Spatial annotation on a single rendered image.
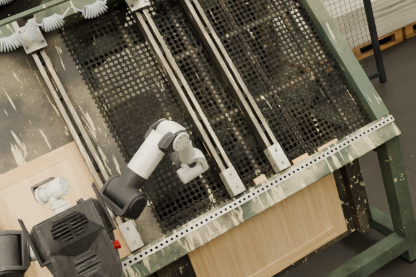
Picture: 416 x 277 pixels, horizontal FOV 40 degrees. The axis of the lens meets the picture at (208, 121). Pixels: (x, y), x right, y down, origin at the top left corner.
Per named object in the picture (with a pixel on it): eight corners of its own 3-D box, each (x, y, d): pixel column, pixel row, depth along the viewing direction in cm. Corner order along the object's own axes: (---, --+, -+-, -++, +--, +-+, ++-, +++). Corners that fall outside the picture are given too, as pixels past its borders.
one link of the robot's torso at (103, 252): (151, 272, 188) (104, 176, 188) (56, 326, 178) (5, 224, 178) (138, 263, 216) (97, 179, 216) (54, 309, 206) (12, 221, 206)
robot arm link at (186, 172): (197, 161, 241) (209, 174, 232) (176, 175, 239) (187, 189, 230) (187, 142, 234) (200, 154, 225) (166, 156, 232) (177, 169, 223)
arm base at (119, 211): (153, 204, 209) (143, 190, 200) (129, 230, 205) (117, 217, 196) (127, 183, 217) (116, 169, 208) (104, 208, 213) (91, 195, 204)
